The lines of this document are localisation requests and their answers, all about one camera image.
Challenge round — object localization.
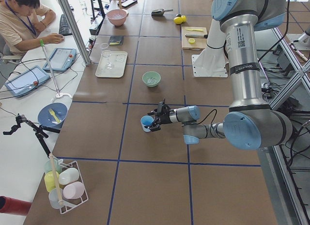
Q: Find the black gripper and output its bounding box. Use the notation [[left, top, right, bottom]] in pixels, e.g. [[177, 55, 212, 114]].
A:
[[150, 98, 174, 132]]

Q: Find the light blue plastic cup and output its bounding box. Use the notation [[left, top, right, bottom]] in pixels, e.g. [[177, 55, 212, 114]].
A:
[[140, 115, 154, 132]]

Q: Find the green ceramic bowl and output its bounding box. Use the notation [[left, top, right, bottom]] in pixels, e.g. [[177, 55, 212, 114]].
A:
[[142, 71, 161, 87]]

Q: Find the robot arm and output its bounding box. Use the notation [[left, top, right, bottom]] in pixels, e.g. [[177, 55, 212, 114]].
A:
[[148, 0, 293, 150]]

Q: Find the blue bowl with fork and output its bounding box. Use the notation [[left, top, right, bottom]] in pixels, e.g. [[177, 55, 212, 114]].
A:
[[38, 103, 68, 129]]

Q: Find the pink bowl of ice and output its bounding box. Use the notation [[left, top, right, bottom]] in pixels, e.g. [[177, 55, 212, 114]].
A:
[[107, 9, 129, 27]]

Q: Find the cream bear serving tray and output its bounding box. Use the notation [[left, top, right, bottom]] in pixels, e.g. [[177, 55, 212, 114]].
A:
[[95, 50, 128, 78]]

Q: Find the clear wine glass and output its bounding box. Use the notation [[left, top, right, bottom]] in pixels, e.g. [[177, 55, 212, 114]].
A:
[[100, 43, 114, 69]]

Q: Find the halved lemon slice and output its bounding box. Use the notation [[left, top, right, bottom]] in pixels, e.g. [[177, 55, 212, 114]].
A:
[[188, 38, 196, 44]]

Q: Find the wooden cutting board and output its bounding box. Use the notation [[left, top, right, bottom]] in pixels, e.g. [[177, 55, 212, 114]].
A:
[[181, 27, 208, 50]]

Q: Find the folded grey cloth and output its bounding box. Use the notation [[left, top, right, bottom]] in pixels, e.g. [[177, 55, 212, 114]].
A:
[[108, 35, 124, 46]]

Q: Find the steel cylinder tool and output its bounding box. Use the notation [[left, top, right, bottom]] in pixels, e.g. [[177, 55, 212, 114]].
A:
[[185, 34, 208, 39]]

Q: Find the yellow plastic knife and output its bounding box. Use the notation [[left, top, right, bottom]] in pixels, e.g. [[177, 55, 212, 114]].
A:
[[185, 28, 204, 32]]

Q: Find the large yellow lemon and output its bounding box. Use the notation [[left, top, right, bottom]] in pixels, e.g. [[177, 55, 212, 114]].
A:
[[173, 16, 183, 25]]

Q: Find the small yellow lemon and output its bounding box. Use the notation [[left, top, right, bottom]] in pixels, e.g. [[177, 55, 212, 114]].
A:
[[181, 15, 186, 23]]

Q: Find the blue teach pendant far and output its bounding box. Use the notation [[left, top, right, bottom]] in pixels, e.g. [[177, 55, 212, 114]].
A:
[[49, 48, 77, 72]]

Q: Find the blue teach pendant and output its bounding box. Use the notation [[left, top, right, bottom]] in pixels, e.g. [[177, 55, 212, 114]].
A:
[[4, 65, 50, 97], [49, 48, 77, 72]]

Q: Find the black keyboard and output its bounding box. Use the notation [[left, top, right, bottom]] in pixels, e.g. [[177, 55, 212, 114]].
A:
[[59, 14, 72, 36]]

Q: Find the blue teach pendant near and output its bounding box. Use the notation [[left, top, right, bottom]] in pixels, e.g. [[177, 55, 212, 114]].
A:
[[4, 65, 50, 97]]

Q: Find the metal reacher grabber stick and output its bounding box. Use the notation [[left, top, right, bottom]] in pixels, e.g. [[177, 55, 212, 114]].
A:
[[40, 39, 73, 103]]

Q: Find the red cylinder bottle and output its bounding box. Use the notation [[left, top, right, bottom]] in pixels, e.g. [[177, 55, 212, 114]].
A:
[[0, 196, 31, 216]]

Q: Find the seated person beige shirt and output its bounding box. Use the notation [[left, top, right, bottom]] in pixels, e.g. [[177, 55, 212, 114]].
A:
[[0, 0, 64, 56]]

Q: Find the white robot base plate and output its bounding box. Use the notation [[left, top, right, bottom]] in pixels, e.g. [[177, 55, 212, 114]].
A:
[[191, 19, 228, 78]]

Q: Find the white wire cup rack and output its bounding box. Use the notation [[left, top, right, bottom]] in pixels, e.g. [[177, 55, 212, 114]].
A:
[[44, 154, 89, 214]]

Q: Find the black camera tripod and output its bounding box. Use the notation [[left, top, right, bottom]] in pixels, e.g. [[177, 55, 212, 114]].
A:
[[2, 114, 61, 158]]

